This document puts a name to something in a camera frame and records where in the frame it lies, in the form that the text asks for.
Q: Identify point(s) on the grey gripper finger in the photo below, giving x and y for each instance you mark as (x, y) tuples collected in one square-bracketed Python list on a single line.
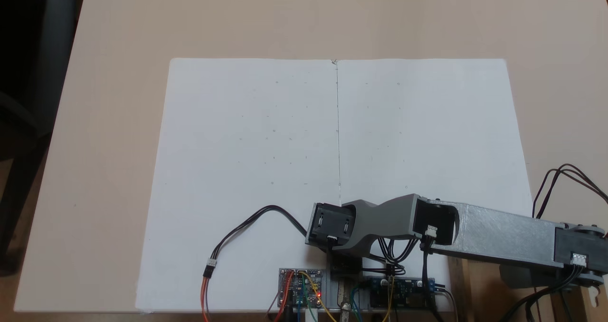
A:
[(517, 277)]

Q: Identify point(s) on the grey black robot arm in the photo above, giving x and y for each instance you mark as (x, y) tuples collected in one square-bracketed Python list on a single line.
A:
[(503, 236)]

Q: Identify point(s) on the brown cardboard box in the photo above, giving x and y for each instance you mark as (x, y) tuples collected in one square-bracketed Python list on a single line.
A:
[(479, 293)]

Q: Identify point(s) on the blue power converter board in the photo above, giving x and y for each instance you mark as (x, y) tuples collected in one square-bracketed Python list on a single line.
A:
[(403, 288)]

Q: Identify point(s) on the metal table clamp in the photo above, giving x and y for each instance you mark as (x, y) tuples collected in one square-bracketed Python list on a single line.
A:
[(345, 307)]

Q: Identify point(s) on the motor controller circuit board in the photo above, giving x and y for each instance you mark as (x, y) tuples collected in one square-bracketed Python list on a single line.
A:
[(299, 286)]

